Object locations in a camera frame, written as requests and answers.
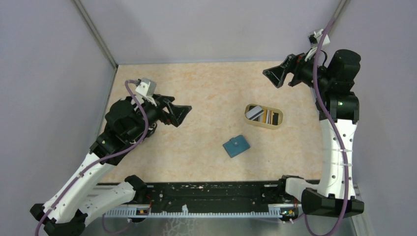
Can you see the blue card holder wallet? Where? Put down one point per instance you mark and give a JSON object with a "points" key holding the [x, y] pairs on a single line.
{"points": [[236, 146]]}

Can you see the credit cards stack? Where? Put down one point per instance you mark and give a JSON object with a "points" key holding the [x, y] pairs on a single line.
{"points": [[269, 117]]}

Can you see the white magnetic stripe card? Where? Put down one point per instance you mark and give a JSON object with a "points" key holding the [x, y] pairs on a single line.
{"points": [[254, 112]]}

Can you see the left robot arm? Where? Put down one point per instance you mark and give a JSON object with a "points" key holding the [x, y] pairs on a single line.
{"points": [[128, 123]]}

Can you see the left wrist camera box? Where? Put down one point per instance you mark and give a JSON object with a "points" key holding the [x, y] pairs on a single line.
{"points": [[145, 87]]}

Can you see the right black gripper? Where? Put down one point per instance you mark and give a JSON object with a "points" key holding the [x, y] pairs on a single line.
{"points": [[277, 74]]}

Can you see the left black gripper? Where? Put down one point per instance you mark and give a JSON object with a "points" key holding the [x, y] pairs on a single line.
{"points": [[179, 112]]}

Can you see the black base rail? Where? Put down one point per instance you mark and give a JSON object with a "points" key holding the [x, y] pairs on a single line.
{"points": [[230, 199]]}

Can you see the cream oval card tray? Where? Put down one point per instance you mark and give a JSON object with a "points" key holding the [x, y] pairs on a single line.
{"points": [[263, 125]]}

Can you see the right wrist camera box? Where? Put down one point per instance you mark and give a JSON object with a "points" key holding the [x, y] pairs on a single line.
{"points": [[315, 36]]}

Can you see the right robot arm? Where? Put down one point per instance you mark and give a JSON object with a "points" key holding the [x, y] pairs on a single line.
{"points": [[338, 109]]}

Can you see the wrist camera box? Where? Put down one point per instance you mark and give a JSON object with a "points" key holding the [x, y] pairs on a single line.
{"points": [[145, 87], [315, 36]]}

